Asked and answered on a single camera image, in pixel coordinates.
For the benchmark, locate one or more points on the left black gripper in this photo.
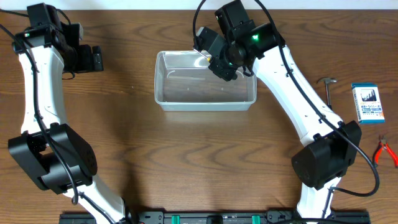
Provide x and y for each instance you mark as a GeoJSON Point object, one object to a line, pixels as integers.
{"type": "Point", "coordinates": [96, 58]}

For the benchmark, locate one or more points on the black yellow screwdriver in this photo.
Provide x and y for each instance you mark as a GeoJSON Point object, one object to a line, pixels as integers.
{"type": "Point", "coordinates": [206, 56]}

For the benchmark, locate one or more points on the clear plastic storage box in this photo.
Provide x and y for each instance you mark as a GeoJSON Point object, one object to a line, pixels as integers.
{"type": "Point", "coordinates": [183, 82]}

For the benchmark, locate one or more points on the red handled pliers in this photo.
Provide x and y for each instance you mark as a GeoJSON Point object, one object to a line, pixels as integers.
{"type": "Point", "coordinates": [383, 146]}

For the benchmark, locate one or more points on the blue white cardboard box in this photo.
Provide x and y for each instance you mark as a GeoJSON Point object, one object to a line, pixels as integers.
{"type": "Point", "coordinates": [367, 103]}

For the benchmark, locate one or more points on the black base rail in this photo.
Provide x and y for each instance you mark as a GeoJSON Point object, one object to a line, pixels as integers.
{"type": "Point", "coordinates": [158, 217]}

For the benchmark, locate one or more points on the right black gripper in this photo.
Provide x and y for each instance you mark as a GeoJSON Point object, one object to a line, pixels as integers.
{"type": "Point", "coordinates": [222, 70]}

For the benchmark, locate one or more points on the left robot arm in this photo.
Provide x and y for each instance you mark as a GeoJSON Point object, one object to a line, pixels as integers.
{"type": "Point", "coordinates": [50, 152]}

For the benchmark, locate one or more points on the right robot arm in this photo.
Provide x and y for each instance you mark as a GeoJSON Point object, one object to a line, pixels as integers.
{"type": "Point", "coordinates": [330, 145]}

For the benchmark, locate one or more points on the small steel hammer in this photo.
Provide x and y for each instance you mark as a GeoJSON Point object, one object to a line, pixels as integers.
{"type": "Point", "coordinates": [327, 81]}

